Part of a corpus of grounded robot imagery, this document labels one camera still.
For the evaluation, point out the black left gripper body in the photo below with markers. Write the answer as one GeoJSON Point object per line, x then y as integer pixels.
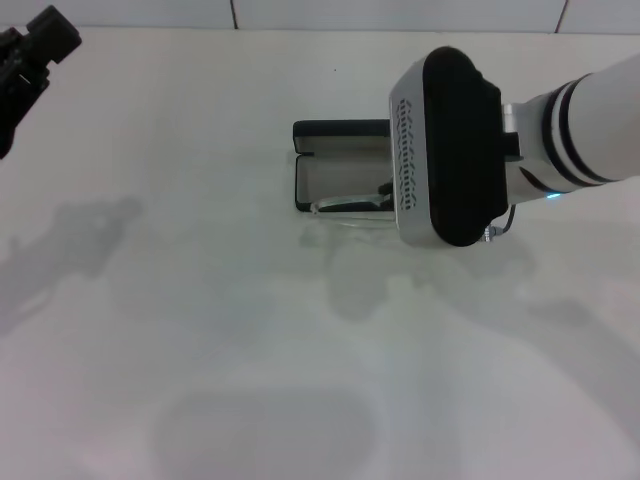
{"type": "Point", "coordinates": [17, 85]}

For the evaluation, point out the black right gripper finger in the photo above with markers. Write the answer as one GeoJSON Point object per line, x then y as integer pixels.
{"type": "Point", "coordinates": [388, 204]}
{"type": "Point", "coordinates": [386, 189]}

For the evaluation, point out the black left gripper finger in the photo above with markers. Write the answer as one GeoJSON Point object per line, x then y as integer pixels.
{"type": "Point", "coordinates": [62, 42]}
{"type": "Point", "coordinates": [47, 27]}

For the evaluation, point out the clear white glasses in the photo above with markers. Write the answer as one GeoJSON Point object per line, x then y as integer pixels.
{"type": "Point", "coordinates": [350, 202]}

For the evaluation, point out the black glasses case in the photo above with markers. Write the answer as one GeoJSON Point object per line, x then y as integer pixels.
{"type": "Point", "coordinates": [340, 127]}

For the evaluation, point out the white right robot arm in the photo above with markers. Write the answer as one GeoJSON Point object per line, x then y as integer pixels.
{"type": "Point", "coordinates": [590, 135]}

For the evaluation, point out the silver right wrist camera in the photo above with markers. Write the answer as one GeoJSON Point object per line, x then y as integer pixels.
{"type": "Point", "coordinates": [450, 150]}

